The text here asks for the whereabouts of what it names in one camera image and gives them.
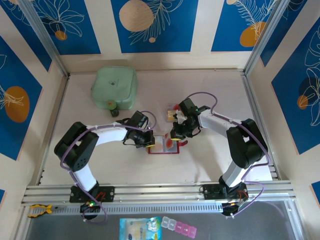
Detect red card holder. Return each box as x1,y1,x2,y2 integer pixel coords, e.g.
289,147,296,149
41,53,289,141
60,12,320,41
146,134,189,155

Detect clear plastic card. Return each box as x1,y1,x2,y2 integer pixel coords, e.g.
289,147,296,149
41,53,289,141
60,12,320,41
156,98,168,119

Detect small bottle with green cap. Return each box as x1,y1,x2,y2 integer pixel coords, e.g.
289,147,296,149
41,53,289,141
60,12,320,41
106,99,120,118

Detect mint green zip pouch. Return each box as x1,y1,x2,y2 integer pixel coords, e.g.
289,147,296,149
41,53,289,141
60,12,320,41
90,65,138,111

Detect blue snack packet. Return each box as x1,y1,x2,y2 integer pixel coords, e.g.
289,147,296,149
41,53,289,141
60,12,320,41
119,216,163,240

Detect black controller board green light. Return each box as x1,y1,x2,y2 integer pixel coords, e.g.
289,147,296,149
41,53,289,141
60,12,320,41
79,199,101,221

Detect pink white pill organizer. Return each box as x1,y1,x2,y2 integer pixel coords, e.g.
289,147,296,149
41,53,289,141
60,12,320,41
160,216,198,237

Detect black controller board orange light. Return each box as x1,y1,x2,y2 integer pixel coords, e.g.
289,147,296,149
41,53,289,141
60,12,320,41
221,199,248,220

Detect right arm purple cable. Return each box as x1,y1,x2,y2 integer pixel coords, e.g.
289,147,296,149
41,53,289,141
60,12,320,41
184,91,272,220

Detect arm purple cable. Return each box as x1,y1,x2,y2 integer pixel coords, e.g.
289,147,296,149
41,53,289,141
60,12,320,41
60,110,157,225
184,91,272,220

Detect aluminium front rail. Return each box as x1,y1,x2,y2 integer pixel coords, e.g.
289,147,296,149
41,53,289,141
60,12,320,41
21,180,298,207

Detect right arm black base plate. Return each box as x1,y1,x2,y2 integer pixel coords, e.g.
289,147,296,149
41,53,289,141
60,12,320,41
202,183,249,201

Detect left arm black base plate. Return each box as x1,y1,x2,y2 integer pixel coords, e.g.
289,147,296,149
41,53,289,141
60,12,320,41
69,186,116,204

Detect grey slotted cable duct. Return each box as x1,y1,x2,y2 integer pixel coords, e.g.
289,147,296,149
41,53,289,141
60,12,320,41
51,201,226,216

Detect aluminium side rail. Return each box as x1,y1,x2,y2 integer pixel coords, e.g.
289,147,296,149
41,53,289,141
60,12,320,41
36,73,71,186
241,71,280,181

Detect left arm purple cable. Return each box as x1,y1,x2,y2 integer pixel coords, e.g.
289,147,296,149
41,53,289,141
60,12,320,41
60,110,157,225

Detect yellow black handled pliers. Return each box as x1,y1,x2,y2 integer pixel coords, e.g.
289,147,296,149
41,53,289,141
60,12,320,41
27,203,65,218

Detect aluminium frame post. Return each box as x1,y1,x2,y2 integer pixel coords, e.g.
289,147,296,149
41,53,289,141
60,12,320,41
242,0,292,76
18,0,71,77

